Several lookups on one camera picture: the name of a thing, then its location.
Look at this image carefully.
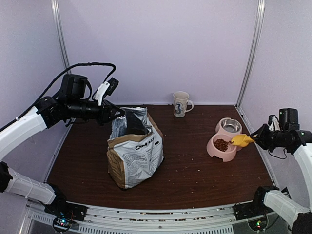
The black braided cable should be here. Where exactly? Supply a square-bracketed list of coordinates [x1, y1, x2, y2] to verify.
[0, 62, 117, 130]

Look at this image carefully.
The white patterned mug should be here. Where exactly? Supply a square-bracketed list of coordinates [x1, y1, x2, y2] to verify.
[173, 91, 194, 118]

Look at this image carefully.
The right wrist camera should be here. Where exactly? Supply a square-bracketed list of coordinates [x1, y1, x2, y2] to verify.
[268, 115, 280, 131]

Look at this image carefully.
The left aluminium frame post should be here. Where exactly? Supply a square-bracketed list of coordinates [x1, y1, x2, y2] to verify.
[51, 0, 70, 69]

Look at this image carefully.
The yellow plastic scoop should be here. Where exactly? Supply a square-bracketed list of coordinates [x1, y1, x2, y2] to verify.
[231, 134, 255, 148]

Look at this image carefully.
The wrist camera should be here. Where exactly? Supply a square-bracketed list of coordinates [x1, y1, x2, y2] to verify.
[92, 78, 119, 106]
[268, 115, 280, 131]

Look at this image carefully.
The brown pet food bag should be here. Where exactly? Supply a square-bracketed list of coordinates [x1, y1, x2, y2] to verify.
[107, 107, 164, 190]

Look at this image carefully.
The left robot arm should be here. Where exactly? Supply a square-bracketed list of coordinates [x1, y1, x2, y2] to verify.
[0, 74, 125, 216]

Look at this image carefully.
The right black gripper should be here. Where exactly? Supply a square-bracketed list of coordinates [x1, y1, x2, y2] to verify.
[250, 123, 288, 152]

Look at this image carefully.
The aluminium frame post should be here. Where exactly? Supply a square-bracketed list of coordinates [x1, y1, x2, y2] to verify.
[236, 0, 266, 109]
[51, 0, 70, 69]

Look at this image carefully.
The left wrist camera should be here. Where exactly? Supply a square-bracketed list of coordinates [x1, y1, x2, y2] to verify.
[92, 78, 119, 106]

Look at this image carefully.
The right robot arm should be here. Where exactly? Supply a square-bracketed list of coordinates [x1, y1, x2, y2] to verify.
[250, 108, 312, 234]

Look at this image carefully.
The pink double pet bowl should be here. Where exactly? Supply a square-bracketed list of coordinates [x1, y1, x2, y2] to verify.
[206, 117, 242, 162]

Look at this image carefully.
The right aluminium frame post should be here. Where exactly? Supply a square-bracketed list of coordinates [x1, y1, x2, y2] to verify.
[236, 0, 266, 109]

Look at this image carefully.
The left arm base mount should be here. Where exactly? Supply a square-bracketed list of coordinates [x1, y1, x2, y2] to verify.
[43, 186, 88, 222]

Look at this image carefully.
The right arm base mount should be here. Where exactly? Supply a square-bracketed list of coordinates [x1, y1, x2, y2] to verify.
[233, 194, 273, 220]

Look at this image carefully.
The aluminium front rail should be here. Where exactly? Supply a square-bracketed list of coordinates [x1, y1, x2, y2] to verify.
[18, 190, 308, 234]

